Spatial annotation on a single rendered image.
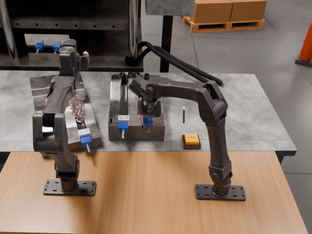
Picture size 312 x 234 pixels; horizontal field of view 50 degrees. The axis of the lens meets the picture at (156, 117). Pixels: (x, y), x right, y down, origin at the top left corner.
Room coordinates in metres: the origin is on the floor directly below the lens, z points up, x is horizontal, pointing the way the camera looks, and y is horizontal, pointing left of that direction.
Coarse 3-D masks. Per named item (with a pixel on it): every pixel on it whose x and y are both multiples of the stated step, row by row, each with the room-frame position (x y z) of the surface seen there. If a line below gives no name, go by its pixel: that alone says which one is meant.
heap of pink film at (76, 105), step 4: (52, 92) 1.39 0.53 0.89; (76, 96) 1.31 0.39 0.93; (48, 100) 1.32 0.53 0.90; (72, 100) 1.30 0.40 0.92; (76, 100) 1.30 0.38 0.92; (80, 100) 1.30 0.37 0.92; (68, 104) 1.29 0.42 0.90; (72, 104) 1.28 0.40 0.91; (76, 104) 1.27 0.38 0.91; (80, 104) 1.28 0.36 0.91; (72, 108) 1.26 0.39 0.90; (76, 108) 1.26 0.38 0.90; (80, 108) 1.26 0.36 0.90; (72, 112) 1.24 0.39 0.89; (76, 112) 1.24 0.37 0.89; (80, 112) 1.24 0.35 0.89; (76, 116) 1.22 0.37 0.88; (80, 116) 1.23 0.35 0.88; (76, 120) 1.21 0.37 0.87; (80, 120) 1.21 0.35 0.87
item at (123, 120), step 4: (120, 116) 1.20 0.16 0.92; (124, 116) 1.20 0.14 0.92; (128, 116) 1.20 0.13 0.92; (120, 120) 1.17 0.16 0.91; (124, 120) 1.17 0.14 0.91; (128, 120) 1.18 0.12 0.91; (120, 124) 1.16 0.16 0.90; (124, 124) 1.16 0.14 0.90; (128, 124) 1.18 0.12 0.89; (120, 128) 1.13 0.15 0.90; (124, 128) 1.14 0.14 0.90; (120, 132) 1.13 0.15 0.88; (124, 132) 1.14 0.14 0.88
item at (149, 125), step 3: (144, 117) 1.18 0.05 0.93; (147, 117) 1.18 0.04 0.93; (150, 117) 1.19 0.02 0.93; (144, 120) 1.16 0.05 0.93; (147, 120) 1.16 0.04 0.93; (150, 120) 1.17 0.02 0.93; (144, 123) 1.14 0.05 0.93; (147, 123) 1.14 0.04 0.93; (150, 123) 1.15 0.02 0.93; (144, 126) 1.14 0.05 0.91; (147, 126) 1.13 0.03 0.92; (150, 126) 1.15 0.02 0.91; (147, 129) 1.11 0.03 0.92; (147, 132) 1.09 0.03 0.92
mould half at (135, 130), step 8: (112, 80) 1.47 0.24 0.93; (128, 80) 1.48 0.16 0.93; (112, 88) 1.43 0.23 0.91; (112, 96) 1.39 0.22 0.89; (128, 96) 1.40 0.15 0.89; (112, 104) 1.33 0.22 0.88; (128, 104) 1.34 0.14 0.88; (136, 104) 1.34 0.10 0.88; (112, 112) 1.26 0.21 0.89; (128, 112) 1.27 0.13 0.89; (136, 112) 1.28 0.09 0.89; (112, 120) 1.20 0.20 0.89; (136, 120) 1.21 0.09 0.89; (160, 120) 1.22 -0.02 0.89; (112, 128) 1.16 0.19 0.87; (128, 128) 1.17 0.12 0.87; (136, 128) 1.17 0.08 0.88; (152, 128) 1.18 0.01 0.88; (160, 128) 1.18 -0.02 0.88; (112, 136) 1.16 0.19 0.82; (120, 136) 1.17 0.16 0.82; (128, 136) 1.17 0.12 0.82; (136, 136) 1.17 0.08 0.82; (144, 136) 1.18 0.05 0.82; (152, 136) 1.18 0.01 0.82; (160, 136) 1.18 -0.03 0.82
